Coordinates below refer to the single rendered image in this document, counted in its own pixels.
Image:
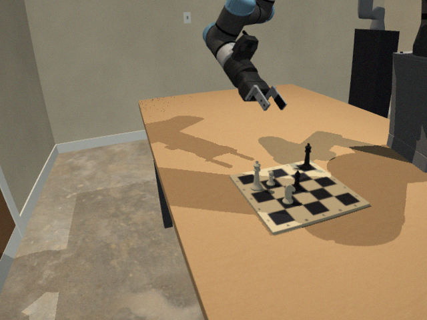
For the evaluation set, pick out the white pawn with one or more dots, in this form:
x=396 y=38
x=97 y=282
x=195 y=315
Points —
x=270 y=182

